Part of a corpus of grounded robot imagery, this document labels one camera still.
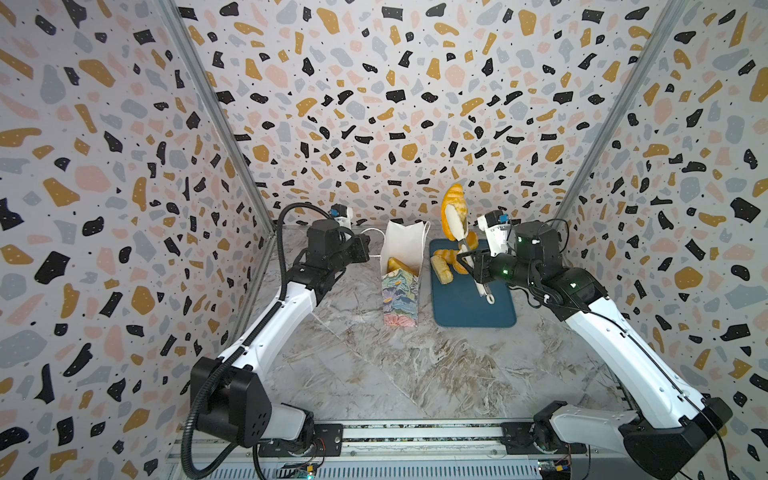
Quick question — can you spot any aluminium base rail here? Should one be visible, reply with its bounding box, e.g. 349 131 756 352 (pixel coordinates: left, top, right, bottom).
164 416 676 480

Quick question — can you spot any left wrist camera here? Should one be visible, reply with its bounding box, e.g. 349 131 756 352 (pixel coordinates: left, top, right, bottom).
329 204 354 229

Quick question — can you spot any teal tray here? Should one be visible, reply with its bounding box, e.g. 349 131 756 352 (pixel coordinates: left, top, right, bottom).
430 271 517 328

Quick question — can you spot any small yellow bread roll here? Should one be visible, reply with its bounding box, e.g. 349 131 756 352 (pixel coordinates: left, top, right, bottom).
387 257 418 276

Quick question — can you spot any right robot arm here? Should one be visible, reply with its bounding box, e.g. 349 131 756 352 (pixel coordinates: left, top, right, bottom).
465 211 732 479

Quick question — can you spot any pale rectangular pastry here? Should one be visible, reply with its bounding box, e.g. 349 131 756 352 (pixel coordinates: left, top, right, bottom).
430 255 454 285

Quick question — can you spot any black corrugated cable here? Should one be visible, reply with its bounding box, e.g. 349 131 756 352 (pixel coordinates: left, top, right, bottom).
179 202 331 480

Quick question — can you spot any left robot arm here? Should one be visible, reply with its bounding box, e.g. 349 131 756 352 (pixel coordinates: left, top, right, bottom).
185 219 370 449

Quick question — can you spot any small round bun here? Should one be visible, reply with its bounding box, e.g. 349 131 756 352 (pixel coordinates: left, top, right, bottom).
466 231 479 250

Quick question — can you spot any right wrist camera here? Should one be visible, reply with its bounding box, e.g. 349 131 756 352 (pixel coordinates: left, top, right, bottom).
477 210 512 257

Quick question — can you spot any floral paper bag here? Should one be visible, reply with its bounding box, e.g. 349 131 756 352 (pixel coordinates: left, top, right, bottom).
364 221 430 328

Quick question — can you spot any striped croissant bread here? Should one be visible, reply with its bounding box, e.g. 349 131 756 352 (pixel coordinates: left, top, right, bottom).
441 184 468 241

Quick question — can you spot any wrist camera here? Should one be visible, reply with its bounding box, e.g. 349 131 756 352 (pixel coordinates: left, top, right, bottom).
477 210 512 257
329 204 354 229

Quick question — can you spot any twisted bread stick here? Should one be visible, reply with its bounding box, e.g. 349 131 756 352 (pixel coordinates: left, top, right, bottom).
433 249 458 265

